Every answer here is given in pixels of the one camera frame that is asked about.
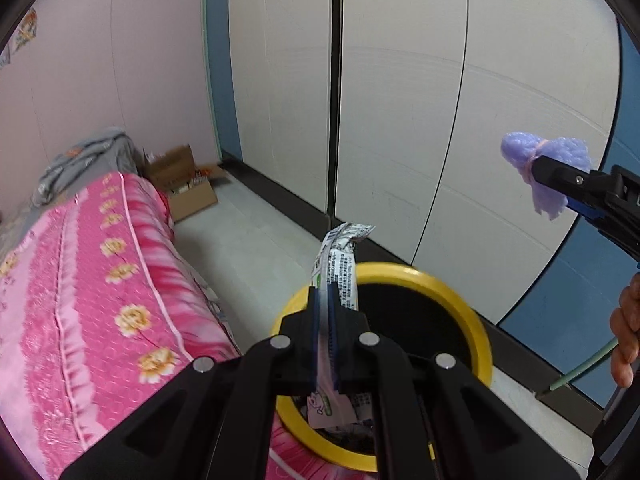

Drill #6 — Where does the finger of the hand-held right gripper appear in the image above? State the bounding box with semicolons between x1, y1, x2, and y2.
567;198;609;224
530;155;619;206

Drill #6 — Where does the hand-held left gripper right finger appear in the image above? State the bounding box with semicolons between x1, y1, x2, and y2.
330;305;581;480

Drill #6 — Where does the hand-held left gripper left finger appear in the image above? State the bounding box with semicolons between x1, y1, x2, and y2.
60;287;321;480

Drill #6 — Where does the pale snack wrapper green print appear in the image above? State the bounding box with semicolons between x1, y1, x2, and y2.
306;222;376;431

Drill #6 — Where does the yellow trash bin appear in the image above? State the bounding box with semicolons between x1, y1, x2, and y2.
270;261;494;472

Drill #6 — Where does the person's right hand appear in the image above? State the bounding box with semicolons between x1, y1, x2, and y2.
610;272;640;388

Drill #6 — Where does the pale green tube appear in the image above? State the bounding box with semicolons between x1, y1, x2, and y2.
549;337;621;392

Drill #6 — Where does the white wardrobe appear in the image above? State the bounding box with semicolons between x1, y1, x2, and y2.
227;0;622;326

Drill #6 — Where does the open cardboard box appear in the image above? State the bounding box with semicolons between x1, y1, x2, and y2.
164;165;221;224

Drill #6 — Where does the pink floral bedsheet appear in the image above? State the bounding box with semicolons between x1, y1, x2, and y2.
0;170;351;480

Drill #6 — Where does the tall cardboard box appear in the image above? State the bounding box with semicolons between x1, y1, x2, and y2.
142;145;197;192

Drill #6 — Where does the folded grey blanket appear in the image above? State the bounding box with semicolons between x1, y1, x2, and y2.
37;127;139;206

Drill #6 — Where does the grey patterned bedsheet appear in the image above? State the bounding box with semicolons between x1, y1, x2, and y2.
0;199;51;242

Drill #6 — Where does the cluster of wall posters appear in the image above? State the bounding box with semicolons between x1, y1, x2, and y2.
0;7;39;69

